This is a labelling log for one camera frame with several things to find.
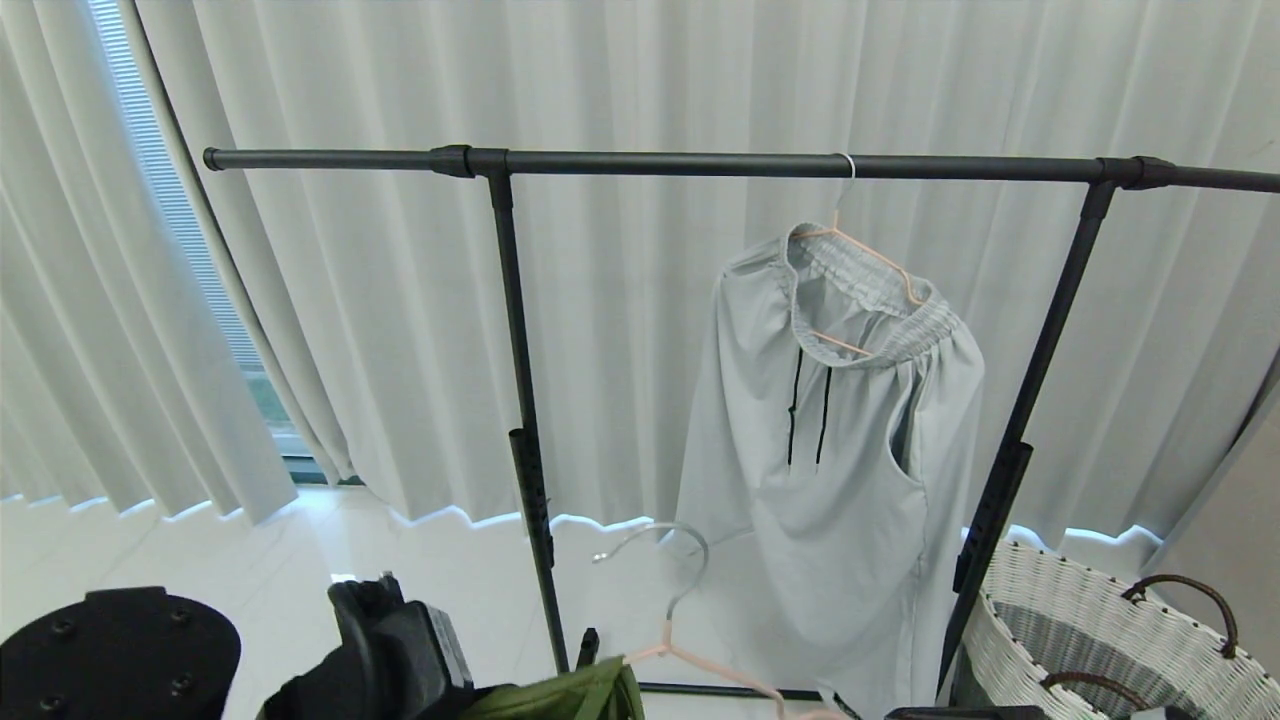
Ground white laundry basket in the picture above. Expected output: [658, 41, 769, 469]
[950, 540, 1280, 720]

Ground green garment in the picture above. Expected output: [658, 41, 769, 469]
[462, 657, 646, 720]

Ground window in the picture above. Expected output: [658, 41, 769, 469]
[88, 0, 361, 488]

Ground pale grey shorts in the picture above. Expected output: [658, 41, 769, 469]
[675, 222, 986, 720]

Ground black clothes rack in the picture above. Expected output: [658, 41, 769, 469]
[203, 145, 1280, 701]

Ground pink clothes hanger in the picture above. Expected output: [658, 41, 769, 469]
[590, 520, 851, 720]
[790, 153, 931, 359]

